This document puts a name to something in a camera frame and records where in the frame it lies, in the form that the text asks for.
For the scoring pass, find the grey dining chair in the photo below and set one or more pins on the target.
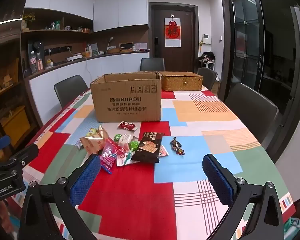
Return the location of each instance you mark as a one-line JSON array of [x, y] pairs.
[[250, 110], [208, 77], [152, 64], [70, 90]]

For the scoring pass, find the clear water bottle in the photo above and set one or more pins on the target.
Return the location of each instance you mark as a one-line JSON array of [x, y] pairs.
[[33, 63], [39, 62]]

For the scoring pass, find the white red snack packet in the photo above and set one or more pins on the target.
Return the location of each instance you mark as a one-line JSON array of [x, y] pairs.
[[122, 159]]

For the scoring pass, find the black power strip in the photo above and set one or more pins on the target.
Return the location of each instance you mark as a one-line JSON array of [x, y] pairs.
[[57, 50]]

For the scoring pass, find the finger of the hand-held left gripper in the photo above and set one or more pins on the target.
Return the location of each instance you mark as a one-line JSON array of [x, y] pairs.
[[27, 153], [0, 143]]

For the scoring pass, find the woven basket with lid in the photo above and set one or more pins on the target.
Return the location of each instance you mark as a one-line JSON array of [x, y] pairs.
[[182, 82]]

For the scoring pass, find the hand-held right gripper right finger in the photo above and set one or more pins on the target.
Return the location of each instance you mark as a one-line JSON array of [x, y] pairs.
[[217, 180]]

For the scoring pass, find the black water dispenser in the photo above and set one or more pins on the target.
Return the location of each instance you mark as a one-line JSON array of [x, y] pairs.
[[37, 48]]

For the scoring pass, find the brown cardboard box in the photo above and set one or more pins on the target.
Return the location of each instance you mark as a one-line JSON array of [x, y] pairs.
[[127, 105]]

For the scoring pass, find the small white red packet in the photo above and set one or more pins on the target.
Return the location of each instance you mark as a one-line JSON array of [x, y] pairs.
[[163, 152]]

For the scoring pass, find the dark wrapped candy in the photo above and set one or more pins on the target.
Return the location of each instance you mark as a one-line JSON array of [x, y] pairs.
[[177, 147]]

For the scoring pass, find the white tray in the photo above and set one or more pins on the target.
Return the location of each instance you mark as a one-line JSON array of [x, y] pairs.
[[73, 57]]

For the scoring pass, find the yellow flowers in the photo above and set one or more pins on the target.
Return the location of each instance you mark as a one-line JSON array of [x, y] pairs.
[[28, 17]]

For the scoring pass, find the red and white door poster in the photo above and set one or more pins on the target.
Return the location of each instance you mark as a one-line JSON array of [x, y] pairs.
[[173, 31]]

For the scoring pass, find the white lower cabinets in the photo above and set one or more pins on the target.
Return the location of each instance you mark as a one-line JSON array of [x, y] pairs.
[[110, 65]]

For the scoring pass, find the small yellow bottle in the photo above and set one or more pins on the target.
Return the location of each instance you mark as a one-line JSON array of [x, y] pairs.
[[49, 63]]

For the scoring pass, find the green snack packet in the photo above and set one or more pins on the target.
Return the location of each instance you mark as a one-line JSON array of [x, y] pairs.
[[92, 131]]

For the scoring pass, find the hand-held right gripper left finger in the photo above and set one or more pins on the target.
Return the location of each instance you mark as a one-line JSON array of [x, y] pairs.
[[86, 177]]

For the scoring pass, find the white cabinets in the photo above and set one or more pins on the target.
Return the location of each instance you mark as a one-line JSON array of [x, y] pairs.
[[115, 10], [110, 65]]

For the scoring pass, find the dark brown door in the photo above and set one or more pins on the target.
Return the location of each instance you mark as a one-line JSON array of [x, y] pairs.
[[187, 52]]

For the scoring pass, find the white wall intercom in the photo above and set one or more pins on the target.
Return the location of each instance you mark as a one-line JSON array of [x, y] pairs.
[[206, 39]]

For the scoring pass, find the beige snack packet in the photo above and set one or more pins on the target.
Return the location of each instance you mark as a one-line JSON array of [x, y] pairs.
[[92, 143]]

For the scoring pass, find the white upper cabinets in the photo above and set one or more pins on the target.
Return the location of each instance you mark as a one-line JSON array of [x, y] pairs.
[[115, 10]]

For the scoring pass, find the glass sliding door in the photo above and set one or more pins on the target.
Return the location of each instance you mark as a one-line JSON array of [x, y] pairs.
[[247, 42]]

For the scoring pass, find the white stool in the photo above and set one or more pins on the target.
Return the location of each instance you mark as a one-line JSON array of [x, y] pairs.
[[211, 66]]

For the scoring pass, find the dark bag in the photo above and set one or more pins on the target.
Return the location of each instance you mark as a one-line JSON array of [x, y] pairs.
[[206, 56]]

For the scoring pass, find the green lollipop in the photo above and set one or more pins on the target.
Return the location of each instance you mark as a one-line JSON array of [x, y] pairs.
[[118, 137], [133, 145]]

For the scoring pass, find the white desk lamp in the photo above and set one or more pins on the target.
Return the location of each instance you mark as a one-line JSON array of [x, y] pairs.
[[111, 40]]

